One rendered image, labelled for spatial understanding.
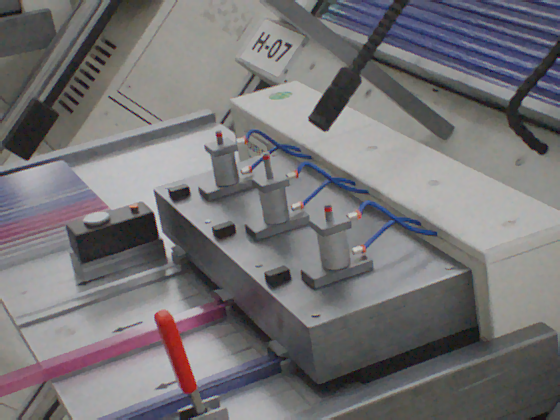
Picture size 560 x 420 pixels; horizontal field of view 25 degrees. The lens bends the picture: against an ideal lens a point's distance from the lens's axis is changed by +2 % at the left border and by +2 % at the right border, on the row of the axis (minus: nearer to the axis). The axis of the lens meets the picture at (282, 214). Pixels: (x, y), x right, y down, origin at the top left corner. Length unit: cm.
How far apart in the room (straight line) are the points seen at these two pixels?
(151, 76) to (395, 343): 145
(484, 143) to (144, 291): 32
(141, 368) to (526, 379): 29
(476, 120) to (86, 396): 42
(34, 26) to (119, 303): 118
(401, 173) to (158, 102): 130
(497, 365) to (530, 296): 6
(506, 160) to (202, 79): 132
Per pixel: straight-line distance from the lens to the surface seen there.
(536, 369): 92
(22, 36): 221
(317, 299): 89
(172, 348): 81
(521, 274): 91
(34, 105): 97
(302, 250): 97
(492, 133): 109
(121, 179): 136
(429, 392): 88
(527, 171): 103
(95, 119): 227
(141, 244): 114
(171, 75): 230
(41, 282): 116
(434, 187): 100
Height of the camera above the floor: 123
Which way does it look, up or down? 1 degrees down
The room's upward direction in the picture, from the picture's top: 34 degrees clockwise
